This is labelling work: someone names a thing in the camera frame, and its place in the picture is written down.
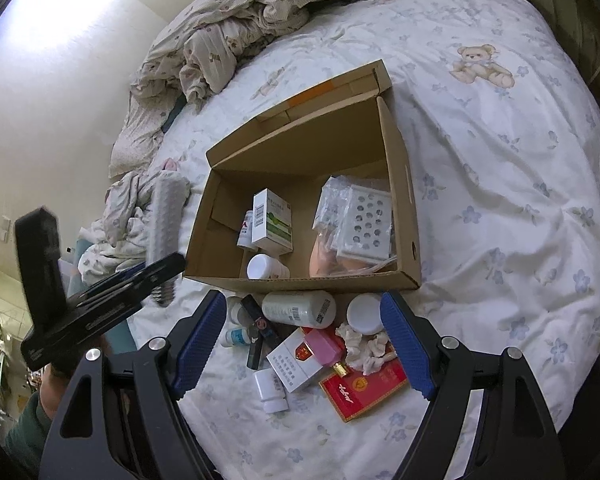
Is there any white cigarette pack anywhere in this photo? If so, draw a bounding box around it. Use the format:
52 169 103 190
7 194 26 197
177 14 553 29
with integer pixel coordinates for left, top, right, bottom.
266 331 331 393

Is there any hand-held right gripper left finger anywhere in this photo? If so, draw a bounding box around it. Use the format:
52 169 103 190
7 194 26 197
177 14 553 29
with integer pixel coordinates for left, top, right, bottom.
39 289 228 480

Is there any white floral bed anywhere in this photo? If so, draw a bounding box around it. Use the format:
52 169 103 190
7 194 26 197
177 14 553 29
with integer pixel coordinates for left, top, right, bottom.
125 0 600 480

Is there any person's left hand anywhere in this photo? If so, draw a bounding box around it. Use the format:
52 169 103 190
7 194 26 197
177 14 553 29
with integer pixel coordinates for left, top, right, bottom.
39 364 73 413

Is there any grey ribbed light bulb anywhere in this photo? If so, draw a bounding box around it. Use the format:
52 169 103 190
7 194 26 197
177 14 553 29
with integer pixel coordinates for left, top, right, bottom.
146 170 191 308

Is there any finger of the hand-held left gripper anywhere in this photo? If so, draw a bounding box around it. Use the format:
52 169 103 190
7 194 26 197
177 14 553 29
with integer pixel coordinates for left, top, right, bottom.
81 260 152 298
71 252 187 322

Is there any crumpled floral duvet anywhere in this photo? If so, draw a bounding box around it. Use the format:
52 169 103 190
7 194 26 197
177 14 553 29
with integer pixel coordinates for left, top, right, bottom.
109 0 346 178

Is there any small white rectangular case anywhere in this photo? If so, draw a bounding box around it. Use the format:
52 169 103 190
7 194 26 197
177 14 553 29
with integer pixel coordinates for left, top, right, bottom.
252 367 288 415

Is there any person's left forearm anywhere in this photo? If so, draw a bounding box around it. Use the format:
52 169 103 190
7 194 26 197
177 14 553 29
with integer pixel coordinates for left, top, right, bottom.
2 390 56 480

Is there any white pill bottle red label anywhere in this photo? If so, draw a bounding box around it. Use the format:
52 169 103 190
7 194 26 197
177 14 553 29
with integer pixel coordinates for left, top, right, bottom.
246 254 291 281
236 210 257 251

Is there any round white jar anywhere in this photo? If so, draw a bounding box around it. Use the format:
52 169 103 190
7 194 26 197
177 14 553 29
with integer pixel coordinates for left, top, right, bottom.
346 294 387 336

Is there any black tube red emblem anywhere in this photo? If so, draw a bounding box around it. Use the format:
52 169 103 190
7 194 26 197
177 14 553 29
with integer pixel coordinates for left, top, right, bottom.
241 294 280 342

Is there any bagged white perforated pad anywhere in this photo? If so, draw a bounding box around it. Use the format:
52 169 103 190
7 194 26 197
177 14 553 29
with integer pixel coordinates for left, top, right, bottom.
314 176 397 263

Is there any red cigarette pack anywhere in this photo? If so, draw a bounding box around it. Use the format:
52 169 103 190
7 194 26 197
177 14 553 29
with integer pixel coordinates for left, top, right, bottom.
318 360 411 425

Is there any small clear bottle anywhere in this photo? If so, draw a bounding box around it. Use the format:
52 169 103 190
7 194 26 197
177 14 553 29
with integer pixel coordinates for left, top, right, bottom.
227 296 248 327

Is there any short black tube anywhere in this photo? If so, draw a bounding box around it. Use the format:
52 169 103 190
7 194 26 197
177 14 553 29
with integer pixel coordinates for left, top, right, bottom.
246 335 270 372

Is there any crumpled floral sheet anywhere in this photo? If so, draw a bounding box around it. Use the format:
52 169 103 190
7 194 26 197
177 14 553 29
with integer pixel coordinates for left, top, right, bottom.
77 170 191 286

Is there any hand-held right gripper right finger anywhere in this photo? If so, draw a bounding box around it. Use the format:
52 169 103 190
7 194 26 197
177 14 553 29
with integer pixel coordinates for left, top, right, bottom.
380 289 563 480

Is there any white cloth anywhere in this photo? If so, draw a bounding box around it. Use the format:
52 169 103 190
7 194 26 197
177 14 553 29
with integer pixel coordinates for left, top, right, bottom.
336 324 398 375

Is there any green white medicine box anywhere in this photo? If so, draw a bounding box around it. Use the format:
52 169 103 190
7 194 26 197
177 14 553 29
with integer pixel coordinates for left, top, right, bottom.
252 188 295 255

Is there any peach handled clipper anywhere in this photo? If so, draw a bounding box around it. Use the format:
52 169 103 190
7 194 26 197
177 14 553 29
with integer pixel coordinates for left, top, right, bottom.
309 237 398 278

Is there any large white plastic bottle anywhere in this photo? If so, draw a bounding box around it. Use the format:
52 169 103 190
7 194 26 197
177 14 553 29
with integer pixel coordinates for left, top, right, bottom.
261 290 337 326

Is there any brown cardboard box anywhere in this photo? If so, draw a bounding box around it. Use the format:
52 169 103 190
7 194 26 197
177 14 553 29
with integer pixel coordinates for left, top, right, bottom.
182 59 422 295

